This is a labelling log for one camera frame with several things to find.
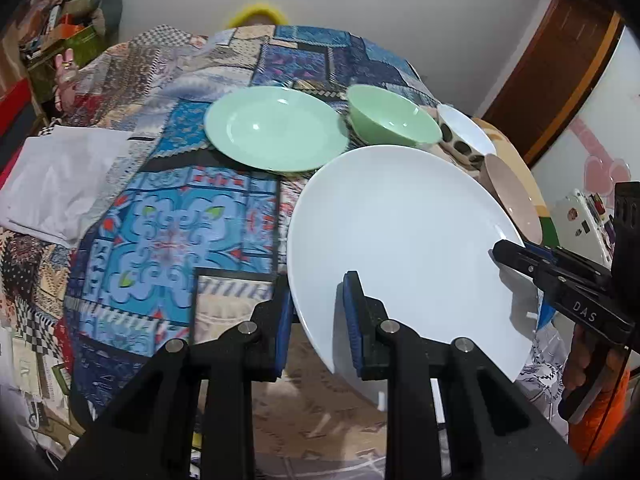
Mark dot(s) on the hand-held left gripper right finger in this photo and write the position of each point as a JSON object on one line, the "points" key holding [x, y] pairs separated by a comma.
{"points": [[352, 327]]}

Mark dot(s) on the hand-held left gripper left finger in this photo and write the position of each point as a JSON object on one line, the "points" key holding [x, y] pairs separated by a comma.
{"points": [[285, 327]]}

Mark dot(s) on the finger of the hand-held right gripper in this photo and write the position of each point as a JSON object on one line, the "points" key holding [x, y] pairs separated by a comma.
{"points": [[515, 259], [540, 252]]}

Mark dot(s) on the large white plate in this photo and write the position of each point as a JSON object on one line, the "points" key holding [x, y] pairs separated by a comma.
{"points": [[400, 230]]}

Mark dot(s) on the white bowl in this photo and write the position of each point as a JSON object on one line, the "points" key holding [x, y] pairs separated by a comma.
{"points": [[467, 127]]}

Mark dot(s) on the person's right forearm orange sleeve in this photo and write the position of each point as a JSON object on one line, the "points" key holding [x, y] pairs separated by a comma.
{"points": [[607, 420]]}

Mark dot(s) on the person's right hand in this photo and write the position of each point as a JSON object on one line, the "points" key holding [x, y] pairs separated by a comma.
{"points": [[577, 360]]}

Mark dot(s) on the pink bowl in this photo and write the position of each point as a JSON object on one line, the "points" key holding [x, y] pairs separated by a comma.
{"points": [[515, 200]]}

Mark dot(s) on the pink heart sticker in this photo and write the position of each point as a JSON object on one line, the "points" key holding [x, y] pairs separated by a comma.
{"points": [[600, 170]]}

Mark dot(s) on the patchwork printed blanket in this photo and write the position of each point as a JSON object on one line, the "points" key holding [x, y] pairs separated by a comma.
{"points": [[165, 240]]}

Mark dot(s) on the green bowl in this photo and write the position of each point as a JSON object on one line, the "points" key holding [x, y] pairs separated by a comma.
{"points": [[395, 110]]}

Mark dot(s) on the brown wooden door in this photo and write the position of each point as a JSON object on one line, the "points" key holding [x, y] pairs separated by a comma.
{"points": [[565, 60]]}

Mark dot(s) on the green plate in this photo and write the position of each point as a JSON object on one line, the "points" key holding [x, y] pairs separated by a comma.
{"points": [[270, 125]]}

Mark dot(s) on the white cloth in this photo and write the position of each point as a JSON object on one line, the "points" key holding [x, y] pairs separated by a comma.
{"points": [[60, 180]]}

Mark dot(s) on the green box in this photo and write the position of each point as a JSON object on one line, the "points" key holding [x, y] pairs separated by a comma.
{"points": [[70, 45]]}

